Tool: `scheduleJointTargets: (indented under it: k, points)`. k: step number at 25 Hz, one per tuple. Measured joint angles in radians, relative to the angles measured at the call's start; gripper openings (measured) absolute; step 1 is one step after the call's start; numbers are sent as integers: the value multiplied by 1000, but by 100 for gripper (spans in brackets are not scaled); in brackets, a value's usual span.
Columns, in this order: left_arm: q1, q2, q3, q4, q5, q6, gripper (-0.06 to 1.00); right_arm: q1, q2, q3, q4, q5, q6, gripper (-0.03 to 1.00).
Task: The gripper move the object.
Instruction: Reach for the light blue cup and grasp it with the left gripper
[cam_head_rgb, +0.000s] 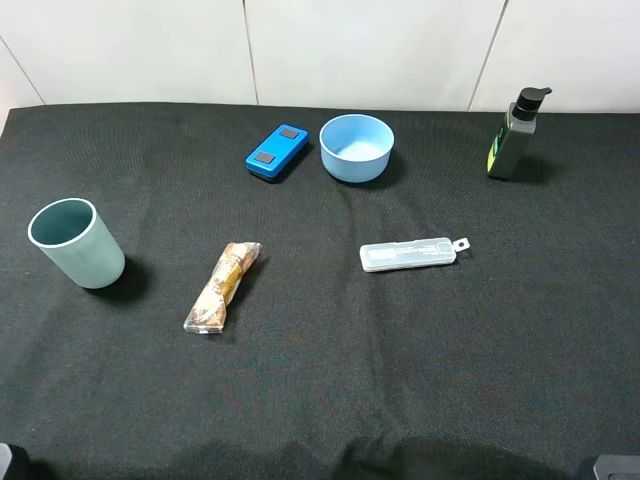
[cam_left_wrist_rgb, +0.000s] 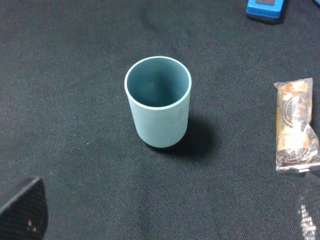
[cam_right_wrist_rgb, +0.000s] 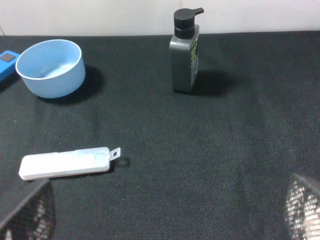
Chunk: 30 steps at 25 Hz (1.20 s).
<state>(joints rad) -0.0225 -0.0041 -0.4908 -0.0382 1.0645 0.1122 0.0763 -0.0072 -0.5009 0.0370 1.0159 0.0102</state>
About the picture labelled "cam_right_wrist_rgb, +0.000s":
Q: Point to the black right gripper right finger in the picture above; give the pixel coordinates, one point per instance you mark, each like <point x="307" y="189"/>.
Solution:
<point x="302" y="208"/>

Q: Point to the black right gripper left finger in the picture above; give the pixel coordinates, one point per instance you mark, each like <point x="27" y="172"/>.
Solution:
<point x="28" y="212"/>

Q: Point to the white plastic case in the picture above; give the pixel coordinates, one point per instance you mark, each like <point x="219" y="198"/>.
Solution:
<point x="68" y="163"/>

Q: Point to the black tablecloth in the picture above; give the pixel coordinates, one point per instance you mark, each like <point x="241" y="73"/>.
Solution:
<point x="211" y="165"/>

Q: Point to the light blue bowl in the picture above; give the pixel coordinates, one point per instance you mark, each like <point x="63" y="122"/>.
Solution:
<point x="52" y="69"/>

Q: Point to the blue eraser block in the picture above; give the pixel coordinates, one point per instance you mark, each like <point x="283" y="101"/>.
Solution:
<point x="8" y="72"/>

